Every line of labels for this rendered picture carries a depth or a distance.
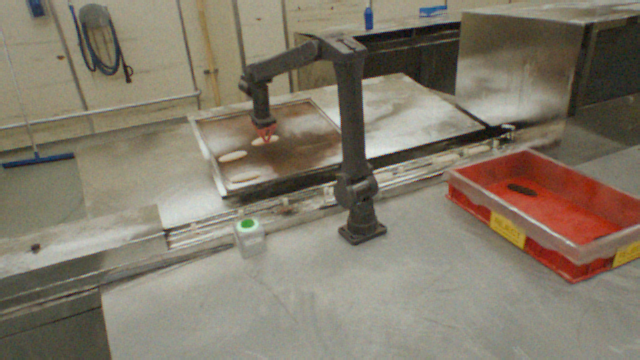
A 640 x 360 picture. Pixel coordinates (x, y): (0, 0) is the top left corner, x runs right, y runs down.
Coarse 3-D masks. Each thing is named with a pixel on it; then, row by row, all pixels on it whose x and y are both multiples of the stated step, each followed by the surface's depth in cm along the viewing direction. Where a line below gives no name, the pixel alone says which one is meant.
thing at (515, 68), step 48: (576, 0) 169; (624, 0) 160; (480, 48) 163; (528, 48) 144; (576, 48) 128; (480, 96) 170; (528, 96) 149; (576, 96) 136; (624, 96) 145; (528, 144) 154; (576, 144) 145; (624, 144) 157
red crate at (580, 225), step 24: (456, 192) 131; (504, 192) 136; (552, 192) 134; (480, 216) 123; (552, 216) 123; (576, 216) 122; (600, 216) 121; (528, 240) 108; (576, 240) 112; (552, 264) 103; (600, 264) 100
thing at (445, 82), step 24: (360, 24) 387; (384, 24) 362; (408, 24) 341; (432, 24) 322; (456, 24) 360; (384, 48) 313; (408, 48) 321; (432, 48) 330; (456, 48) 339; (312, 72) 364; (384, 72) 321; (408, 72) 329; (432, 72) 338; (456, 72) 348
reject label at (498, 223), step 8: (496, 216) 115; (496, 224) 116; (504, 224) 113; (504, 232) 114; (512, 232) 111; (512, 240) 112; (520, 240) 109; (520, 248) 110; (632, 248) 101; (616, 256) 99; (624, 256) 101; (632, 256) 102; (616, 264) 101
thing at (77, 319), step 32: (64, 224) 139; (96, 288) 109; (0, 320) 101; (32, 320) 106; (64, 320) 110; (96, 320) 113; (0, 352) 106; (32, 352) 109; (64, 352) 113; (96, 352) 117
